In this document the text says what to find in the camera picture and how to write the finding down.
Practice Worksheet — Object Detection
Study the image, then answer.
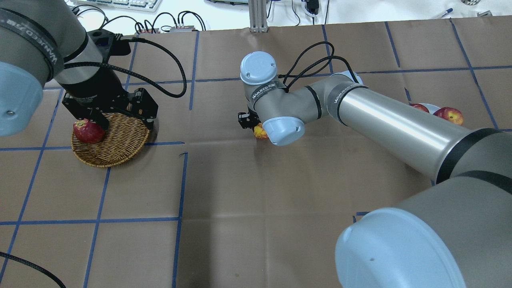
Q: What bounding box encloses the red yellow apple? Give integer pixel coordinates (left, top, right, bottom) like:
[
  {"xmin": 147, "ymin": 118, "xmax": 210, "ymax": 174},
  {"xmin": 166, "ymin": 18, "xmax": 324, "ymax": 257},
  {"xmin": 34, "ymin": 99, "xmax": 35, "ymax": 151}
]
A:
[{"xmin": 253, "ymin": 123, "xmax": 269, "ymax": 139}]

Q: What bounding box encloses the blue white pen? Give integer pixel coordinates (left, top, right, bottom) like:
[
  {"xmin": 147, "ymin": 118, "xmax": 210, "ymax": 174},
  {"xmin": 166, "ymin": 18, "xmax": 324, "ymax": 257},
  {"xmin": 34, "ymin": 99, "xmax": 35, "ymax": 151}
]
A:
[{"xmin": 431, "ymin": 8, "xmax": 453, "ymax": 19}]

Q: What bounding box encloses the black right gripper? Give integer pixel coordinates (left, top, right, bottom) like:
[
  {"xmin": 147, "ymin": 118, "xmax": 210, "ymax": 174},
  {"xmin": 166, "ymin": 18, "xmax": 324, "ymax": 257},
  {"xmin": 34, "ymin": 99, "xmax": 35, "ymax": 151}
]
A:
[{"xmin": 238, "ymin": 108, "xmax": 262, "ymax": 130}]

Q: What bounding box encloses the black right camera cable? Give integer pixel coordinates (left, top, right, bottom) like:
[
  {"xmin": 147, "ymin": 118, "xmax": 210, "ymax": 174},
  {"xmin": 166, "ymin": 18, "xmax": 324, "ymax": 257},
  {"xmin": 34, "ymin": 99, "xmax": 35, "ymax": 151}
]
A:
[{"xmin": 278, "ymin": 41, "xmax": 360, "ymax": 86}]

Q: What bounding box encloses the aluminium frame post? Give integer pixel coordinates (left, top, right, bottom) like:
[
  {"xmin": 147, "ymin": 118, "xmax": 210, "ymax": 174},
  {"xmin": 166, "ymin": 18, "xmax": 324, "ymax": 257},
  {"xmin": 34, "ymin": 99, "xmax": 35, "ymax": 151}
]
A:
[{"xmin": 248, "ymin": 0, "xmax": 268, "ymax": 33}]

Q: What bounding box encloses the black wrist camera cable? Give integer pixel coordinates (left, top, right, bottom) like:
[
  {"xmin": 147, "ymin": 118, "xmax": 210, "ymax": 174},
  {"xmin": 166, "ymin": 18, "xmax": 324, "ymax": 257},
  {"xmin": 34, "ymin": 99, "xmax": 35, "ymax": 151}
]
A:
[{"xmin": 64, "ymin": 36, "xmax": 188, "ymax": 98}]

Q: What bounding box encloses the white keyboard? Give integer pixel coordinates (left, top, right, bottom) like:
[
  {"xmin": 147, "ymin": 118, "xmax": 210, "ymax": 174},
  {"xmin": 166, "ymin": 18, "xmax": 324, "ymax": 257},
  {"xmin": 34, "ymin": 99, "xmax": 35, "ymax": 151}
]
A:
[{"xmin": 71, "ymin": 0, "xmax": 163, "ymax": 12}]

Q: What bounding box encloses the red apple on plate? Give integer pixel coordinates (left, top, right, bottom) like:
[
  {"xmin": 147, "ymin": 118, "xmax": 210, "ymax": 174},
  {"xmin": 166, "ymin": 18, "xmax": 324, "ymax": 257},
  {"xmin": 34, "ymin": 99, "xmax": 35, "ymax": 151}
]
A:
[
  {"xmin": 433, "ymin": 106, "xmax": 464, "ymax": 126},
  {"xmin": 410, "ymin": 103, "xmax": 430, "ymax": 113}
]

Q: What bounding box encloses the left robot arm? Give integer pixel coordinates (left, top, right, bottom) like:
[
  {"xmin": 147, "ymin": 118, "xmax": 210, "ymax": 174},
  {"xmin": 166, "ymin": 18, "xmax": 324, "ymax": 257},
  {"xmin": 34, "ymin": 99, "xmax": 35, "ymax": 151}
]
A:
[{"xmin": 0, "ymin": 0, "xmax": 158, "ymax": 136}]

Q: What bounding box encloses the light blue plate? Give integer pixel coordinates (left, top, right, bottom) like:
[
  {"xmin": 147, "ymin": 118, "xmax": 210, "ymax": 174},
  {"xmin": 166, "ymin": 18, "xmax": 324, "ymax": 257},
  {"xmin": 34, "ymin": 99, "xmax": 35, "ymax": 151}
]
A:
[{"xmin": 421, "ymin": 103, "xmax": 440, "ymax": 114}]

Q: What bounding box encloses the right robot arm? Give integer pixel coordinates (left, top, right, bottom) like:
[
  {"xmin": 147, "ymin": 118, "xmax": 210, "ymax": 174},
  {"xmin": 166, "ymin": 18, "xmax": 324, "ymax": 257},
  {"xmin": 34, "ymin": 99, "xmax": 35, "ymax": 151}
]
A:
[{"xmin": 84, "ymin": 64, "xmax": 432, "ymax": 288}]

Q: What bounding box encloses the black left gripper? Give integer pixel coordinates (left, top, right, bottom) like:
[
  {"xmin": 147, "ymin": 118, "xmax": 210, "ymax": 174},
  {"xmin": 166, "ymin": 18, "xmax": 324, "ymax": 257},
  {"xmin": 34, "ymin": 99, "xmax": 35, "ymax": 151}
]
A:
[{"xmin": 62, "ymin": 88, "xmax": 158, "ymax": 131}]

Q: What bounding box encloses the dark red apple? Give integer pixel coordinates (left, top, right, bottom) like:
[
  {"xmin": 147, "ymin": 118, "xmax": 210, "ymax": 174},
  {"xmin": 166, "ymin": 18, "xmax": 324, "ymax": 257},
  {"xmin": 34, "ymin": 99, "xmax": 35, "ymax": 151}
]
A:
[{"xmin": 73, "ymin": 119, "xmax": 106, "ymax": 144}]

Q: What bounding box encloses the round wicker basket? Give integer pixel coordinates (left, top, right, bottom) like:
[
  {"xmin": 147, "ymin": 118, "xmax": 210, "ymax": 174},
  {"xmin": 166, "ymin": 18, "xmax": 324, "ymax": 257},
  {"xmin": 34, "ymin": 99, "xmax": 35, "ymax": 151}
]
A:
[{"xmin": 71, "ymin": 113, "xmax": 152, "ymax": 168}]

